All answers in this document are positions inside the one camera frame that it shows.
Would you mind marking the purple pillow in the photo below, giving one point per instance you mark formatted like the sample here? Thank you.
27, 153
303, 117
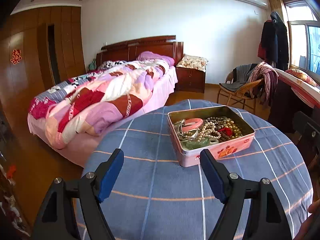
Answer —
148, 55

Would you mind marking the red white bench cushion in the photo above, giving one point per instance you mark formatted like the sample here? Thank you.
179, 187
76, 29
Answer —
306, 92

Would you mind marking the floral cushion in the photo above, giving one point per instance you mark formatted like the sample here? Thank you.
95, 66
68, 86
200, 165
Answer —
193, 62

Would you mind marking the wooden bed headboard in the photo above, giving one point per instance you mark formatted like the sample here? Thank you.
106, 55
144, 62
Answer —
129, 50

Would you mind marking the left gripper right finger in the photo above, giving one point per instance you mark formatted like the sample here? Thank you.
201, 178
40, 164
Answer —
266, 218

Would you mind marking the grey garment on chair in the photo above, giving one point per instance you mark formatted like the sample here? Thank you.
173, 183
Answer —
240, 77

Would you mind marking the red flower ornament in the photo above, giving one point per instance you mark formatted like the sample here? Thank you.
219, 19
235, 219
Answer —
227, 131

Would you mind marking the pink bangle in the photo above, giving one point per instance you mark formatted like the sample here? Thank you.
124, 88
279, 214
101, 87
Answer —
191, 124

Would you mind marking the window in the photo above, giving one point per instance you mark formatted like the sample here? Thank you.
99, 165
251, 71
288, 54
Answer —
304, 36

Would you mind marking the pink floral tin box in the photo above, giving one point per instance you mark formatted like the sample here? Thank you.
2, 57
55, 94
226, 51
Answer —
214, 119

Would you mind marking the green jade bangle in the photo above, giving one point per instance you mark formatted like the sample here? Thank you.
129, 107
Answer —
196, 143

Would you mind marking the patchwork pink quilt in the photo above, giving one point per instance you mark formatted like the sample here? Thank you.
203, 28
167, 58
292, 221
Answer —
92, 102

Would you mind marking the wooden nightstand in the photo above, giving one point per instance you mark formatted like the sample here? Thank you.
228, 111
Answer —
190, 80

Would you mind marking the wicker chair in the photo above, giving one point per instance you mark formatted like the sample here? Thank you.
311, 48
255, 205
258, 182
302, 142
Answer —
242, 95

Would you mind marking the right hand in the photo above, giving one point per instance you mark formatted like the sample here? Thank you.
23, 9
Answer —
306, 224

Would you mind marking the wooden wardrobe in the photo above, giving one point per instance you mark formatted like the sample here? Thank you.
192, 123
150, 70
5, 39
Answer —
39, 48

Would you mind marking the hanging dark coats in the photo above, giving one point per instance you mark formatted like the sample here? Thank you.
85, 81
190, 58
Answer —
274, 46

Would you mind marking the pink purple scarf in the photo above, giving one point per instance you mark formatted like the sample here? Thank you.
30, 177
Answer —
266, 72

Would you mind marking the silver metal bangle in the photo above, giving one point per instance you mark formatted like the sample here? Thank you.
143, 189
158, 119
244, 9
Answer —
187, 135

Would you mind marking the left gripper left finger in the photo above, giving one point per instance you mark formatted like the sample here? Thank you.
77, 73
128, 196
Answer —
56, 216

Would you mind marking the blue plaid tablecloth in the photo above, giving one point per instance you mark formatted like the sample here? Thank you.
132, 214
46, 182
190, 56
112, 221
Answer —
156, 198

